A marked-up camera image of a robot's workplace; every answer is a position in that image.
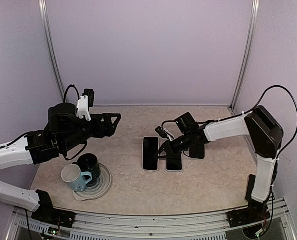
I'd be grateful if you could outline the dark green mug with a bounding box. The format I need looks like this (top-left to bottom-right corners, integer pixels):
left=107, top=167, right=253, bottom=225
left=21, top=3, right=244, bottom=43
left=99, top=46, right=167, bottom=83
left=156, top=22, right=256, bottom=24
left=73, top=153, right=101, bottom=185

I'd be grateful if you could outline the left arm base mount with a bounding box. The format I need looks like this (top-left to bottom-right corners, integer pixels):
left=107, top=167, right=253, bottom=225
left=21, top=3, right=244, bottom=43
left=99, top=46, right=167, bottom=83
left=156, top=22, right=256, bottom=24
left=31, top=206, right=76, bottom=229

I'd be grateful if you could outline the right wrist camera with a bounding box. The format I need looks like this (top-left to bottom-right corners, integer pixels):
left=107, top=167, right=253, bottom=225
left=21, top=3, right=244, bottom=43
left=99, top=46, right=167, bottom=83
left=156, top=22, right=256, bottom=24
left=155, top=126, right=175, bottom=142

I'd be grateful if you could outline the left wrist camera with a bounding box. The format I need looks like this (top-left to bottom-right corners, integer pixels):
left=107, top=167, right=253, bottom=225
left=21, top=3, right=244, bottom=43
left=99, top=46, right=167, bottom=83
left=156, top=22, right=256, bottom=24
left=76, top=88, right=96, bottom=122

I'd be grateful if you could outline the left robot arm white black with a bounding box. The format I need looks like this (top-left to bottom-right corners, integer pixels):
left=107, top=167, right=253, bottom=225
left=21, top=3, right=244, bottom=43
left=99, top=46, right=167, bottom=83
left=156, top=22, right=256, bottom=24
left=0, top=103, right=122, bottom=223

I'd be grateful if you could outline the white-edged black smartphone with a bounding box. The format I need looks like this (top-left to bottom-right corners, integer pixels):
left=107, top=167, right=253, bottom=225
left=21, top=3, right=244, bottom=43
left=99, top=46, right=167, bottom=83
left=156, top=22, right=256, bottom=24
left=189, top=143, right=205, bottom=160

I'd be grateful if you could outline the right aluminium frame post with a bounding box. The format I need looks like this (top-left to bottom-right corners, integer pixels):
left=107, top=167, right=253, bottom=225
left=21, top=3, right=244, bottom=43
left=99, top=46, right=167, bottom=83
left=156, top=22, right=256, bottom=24
left=230, top=0, right=260, bottom=112

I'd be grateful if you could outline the left aluminium frame post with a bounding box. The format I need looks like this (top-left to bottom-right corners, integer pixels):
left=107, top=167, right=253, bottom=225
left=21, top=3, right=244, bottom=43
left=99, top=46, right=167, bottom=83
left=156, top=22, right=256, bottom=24
left=38, top=0, right=65, bottom=100

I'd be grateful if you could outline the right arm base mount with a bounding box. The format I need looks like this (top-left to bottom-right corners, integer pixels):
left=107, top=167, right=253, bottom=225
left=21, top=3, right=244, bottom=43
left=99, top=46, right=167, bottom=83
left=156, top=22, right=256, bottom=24
left=226, top=199, right=271, bottom=228

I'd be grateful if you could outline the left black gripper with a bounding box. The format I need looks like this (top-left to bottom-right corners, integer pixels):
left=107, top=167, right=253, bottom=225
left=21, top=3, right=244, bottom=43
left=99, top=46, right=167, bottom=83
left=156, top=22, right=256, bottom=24
left=60, top=112, right=121, bottom=152

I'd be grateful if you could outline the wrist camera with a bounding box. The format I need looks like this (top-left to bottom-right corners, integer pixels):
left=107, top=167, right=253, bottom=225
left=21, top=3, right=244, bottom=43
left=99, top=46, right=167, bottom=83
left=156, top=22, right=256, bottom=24
left=155, top=126, right=175, bottom=142
left=76, top=88, right=96, bottom=122

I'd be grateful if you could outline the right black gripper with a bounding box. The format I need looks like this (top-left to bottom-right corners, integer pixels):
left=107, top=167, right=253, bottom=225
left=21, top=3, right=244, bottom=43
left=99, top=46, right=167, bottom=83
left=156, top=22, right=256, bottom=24
left=154, top=131, right=193, bottom=159

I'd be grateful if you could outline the aluminium frame post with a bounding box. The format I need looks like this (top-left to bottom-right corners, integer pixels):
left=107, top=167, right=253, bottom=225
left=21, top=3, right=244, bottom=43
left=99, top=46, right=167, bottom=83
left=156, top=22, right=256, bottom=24
left=38, top=0, right=65, bottom=100
left=230, top=0, right=260, bottom=112

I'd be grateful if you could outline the light blue mug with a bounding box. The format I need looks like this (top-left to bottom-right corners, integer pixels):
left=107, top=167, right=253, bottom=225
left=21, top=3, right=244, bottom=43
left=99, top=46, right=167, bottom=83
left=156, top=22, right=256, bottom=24
left=60, top=164, right=93, bottom=192

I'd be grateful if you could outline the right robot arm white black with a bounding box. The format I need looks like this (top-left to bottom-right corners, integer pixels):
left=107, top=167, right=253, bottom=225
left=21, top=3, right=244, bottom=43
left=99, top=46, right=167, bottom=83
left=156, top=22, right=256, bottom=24
left=153, top=105, right=284, bottom=222

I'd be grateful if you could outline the lavender phone case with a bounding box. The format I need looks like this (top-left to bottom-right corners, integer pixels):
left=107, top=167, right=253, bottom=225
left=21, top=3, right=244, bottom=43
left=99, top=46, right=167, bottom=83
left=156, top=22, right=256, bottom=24
left=165, top=156, right=184, bottom=173

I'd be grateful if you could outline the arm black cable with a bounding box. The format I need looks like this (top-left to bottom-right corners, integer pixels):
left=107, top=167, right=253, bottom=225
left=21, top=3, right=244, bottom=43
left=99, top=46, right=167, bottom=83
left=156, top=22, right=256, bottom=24
left=162, top=85, right=297, bottom=161
left=62, top=84, right=81, bottom=105

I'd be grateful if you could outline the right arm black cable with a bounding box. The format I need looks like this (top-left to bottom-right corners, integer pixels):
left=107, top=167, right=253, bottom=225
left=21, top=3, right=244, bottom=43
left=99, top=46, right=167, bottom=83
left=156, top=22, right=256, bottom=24
left=162, top=85, right=297, bottom=161

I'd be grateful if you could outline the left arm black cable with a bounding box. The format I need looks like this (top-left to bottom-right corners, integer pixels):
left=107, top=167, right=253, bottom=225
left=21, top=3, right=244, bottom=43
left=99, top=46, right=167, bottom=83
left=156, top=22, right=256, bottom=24
left=62, top=84, right=81, bottom=105

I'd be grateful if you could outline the grey collapsible silicone bowl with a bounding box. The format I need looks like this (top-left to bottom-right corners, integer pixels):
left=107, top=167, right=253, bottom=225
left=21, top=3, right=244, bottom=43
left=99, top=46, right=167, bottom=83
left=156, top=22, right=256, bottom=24
left=72, top=163, right=112, bottom=202

